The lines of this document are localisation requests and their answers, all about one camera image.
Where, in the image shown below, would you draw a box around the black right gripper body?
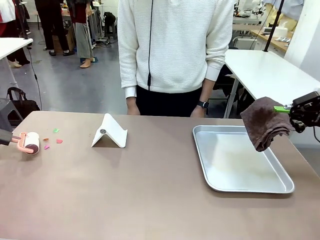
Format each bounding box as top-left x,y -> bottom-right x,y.
289,91 -> 320,128

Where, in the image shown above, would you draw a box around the brown towel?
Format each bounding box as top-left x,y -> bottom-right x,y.
239,96 -> 296,153

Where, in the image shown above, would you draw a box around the pink and white lint roller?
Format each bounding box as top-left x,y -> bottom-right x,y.
13,131 -> 41,155

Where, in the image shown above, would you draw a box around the person's right forearm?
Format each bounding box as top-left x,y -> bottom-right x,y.
119,47 -> 139,100

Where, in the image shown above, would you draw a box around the person's left forearm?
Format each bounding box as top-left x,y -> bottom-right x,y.
199,48 -> 226,104

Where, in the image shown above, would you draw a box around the person's left hand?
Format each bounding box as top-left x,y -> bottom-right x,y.
190,105 -> 208,118

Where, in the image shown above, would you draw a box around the person's right hand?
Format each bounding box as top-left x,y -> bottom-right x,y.
126,96 -> 142,116

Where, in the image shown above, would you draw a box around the grey stool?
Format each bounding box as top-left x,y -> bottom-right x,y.
0,98 -> 24,133

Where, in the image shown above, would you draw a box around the black bag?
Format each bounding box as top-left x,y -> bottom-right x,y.
6,86 -> 41,120

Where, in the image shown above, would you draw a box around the large white table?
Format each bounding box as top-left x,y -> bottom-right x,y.
223,48 -> 320,101

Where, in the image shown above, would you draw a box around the wooden workbench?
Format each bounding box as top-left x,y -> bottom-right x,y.
249,29 -> 292,52

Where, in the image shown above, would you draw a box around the silver metal tray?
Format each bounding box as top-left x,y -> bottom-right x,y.
192,124 -> 295,194

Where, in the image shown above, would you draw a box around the black stand pole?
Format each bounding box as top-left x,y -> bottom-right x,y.
264,0 -> 286,53

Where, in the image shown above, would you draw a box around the white table with tripod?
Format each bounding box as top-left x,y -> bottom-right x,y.
0,37 -> 34,61

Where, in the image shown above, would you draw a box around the yellow garment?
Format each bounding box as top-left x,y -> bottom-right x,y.
264,2 -> 299,33

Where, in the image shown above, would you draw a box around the bystander in red garment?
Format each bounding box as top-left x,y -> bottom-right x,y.
0,0 -> 31,69

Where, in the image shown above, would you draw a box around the white folded roller stand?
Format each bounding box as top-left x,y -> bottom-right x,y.
90,112 -> 129,149

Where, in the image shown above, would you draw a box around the black trousers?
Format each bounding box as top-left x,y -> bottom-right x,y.
136,83 -> 205,118

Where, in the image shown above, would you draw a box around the brown cardboard box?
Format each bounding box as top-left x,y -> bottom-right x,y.
51,24 -> 76,54

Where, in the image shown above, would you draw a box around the black tripod pole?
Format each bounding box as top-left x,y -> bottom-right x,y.
15,0 -> 30,41

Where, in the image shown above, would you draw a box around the bystander in black clothes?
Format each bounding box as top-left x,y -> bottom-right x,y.
34,0 -> 75,57

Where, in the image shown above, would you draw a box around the white knit sweater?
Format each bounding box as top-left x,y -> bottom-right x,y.
117,0 -> 235,100

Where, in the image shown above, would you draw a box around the bystander in grey wide trousers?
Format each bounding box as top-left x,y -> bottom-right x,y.
69,0 -> 96,69

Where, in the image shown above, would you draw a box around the black office chair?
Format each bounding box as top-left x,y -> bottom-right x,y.
102,11 -> 117,40

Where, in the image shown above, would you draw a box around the thin black floor cable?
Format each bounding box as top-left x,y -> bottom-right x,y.
26,43 -> 43,111

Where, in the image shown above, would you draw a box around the black cord on sweater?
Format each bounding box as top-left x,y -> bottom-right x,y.
146,0 -> 154,90

